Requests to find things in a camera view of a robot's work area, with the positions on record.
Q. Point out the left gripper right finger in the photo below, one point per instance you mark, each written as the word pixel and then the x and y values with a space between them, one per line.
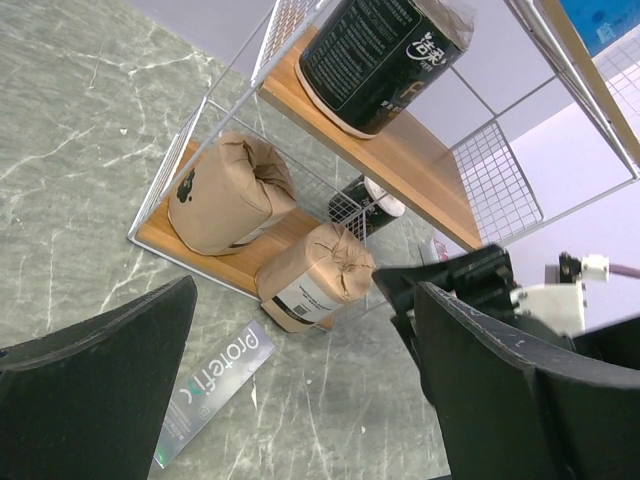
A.
pixel 513 406

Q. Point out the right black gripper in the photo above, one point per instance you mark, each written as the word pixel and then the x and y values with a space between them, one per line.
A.
pixel 483 279

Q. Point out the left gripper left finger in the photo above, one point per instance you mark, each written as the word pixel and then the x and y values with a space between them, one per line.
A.
pixel 88 401

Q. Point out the brown paper roll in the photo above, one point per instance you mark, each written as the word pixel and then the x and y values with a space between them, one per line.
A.
pixel 308 282
pixel 237 189

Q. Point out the brown paper roll front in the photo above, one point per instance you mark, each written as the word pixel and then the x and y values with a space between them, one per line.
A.
pixel 237 189

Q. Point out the black paper towel roll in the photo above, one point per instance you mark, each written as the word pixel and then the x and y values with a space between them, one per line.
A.
pixel 363 207
pixel 372 58

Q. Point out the blue paper towel roll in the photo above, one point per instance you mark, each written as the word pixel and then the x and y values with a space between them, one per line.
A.
pixel 600 23

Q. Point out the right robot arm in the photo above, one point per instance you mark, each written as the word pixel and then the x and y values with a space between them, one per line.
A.
pixel 617 343

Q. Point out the red toothpaste box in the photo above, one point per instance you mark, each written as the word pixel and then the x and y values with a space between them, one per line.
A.
pixel 433 251

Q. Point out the silver toothpaste box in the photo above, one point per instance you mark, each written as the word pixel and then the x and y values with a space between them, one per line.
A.
pixel 197 398

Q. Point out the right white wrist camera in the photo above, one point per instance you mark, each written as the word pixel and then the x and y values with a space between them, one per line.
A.
pixel 561 304

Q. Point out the white wire wooden shelf rack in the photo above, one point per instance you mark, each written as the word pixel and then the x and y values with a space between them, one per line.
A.
pixel 474 192

